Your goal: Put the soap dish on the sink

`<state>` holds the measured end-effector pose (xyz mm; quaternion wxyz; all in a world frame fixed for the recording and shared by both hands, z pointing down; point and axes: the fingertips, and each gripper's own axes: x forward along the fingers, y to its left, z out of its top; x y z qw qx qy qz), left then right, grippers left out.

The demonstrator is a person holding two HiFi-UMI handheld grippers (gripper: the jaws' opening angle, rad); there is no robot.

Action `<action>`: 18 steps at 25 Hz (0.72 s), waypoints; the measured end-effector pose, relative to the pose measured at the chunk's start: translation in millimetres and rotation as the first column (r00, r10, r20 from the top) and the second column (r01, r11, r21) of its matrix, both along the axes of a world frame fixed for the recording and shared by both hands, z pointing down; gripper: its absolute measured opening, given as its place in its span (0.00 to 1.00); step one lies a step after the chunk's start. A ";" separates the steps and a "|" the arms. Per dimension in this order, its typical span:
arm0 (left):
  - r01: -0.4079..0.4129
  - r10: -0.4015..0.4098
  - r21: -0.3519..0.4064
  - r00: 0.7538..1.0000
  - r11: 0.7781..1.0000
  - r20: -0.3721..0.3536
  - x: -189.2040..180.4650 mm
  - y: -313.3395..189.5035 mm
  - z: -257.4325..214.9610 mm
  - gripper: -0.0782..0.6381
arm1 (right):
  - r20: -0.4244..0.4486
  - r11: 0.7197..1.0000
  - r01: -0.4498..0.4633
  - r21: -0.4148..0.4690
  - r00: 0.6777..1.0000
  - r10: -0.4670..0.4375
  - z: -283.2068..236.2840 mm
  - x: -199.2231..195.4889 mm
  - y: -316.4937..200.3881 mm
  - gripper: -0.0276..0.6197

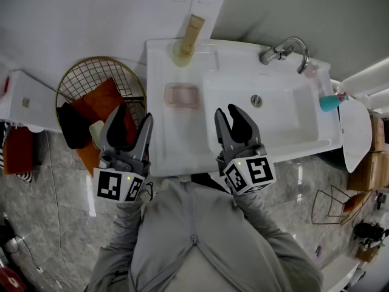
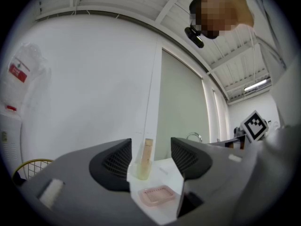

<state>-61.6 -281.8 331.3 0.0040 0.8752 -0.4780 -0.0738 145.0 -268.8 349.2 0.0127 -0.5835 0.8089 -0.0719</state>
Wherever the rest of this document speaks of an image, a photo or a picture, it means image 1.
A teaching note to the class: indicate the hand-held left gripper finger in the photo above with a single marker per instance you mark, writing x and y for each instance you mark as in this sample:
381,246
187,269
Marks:
143,138
108,129

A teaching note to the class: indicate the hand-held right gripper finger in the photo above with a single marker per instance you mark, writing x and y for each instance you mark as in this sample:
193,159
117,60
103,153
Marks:
246,126
223,132

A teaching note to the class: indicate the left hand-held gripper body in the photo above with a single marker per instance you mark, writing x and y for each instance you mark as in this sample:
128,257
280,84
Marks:
117,181

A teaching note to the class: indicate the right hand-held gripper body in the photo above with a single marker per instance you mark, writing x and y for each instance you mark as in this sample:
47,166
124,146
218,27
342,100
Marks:
247,172

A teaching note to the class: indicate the cream soap dish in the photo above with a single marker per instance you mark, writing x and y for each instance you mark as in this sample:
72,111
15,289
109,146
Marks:
96,131

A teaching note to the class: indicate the white ceramic sink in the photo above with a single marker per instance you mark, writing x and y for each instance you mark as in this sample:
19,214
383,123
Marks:
182,138

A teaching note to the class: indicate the pink soap dish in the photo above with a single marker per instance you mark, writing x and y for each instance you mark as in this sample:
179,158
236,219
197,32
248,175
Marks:
181,95

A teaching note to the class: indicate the person's right forearm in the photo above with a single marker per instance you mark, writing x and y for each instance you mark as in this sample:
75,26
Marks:
273,239

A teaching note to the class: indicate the person's left forearm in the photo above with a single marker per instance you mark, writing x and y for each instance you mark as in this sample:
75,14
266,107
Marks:
118,239

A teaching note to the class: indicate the metal sink drain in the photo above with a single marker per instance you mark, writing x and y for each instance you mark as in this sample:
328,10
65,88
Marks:
256,100

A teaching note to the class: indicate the orange cloth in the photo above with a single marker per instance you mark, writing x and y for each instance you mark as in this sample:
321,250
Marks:
100,99

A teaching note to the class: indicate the black cloth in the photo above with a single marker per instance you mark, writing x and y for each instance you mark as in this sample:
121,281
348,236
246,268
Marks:
73,126

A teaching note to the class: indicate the chrome faucet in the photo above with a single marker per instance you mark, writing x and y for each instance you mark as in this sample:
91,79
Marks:
282,51

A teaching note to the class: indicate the small pink cup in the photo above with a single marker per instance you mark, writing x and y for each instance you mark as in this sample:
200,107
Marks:
311,71

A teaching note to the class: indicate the person's grey jacket torso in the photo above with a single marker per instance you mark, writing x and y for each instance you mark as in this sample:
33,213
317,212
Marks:
194,239

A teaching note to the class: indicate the teal bottle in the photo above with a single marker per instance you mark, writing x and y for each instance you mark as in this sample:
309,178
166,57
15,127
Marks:
329,102

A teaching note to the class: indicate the white cabinet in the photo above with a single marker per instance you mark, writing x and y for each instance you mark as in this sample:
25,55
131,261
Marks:
27,99

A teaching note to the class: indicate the orange box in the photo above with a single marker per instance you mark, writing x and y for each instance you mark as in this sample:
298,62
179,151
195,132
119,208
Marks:
18,151

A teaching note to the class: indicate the beige tube bottle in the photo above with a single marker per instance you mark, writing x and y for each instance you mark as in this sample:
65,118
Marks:
187,41

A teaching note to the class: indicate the cardboard box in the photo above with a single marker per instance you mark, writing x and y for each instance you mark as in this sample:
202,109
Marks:
377,132
369,170

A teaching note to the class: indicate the red object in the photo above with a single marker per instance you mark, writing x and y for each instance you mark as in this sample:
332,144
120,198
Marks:
10,280

